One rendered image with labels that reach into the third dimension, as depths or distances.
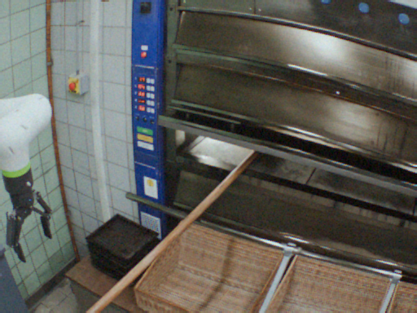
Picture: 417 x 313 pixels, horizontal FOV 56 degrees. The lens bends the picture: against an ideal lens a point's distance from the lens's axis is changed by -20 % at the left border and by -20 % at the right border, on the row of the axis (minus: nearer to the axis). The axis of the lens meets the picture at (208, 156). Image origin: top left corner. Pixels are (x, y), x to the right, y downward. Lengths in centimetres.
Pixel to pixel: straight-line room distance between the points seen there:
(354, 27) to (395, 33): 18
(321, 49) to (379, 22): 30
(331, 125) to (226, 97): 46
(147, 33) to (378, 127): 107
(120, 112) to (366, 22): 132
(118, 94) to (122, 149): 30
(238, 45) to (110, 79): 73
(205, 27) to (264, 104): 40
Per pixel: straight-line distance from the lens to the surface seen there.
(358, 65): 171
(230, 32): 187
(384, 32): 168
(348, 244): 207
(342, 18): 170
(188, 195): 227
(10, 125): 103
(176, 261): 242
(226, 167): 212
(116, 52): 222
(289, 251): 169
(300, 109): 184
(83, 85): 238
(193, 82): 202
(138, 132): 224
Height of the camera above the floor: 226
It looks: 29 degrees down
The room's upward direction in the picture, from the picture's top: 1 degrees clockwise
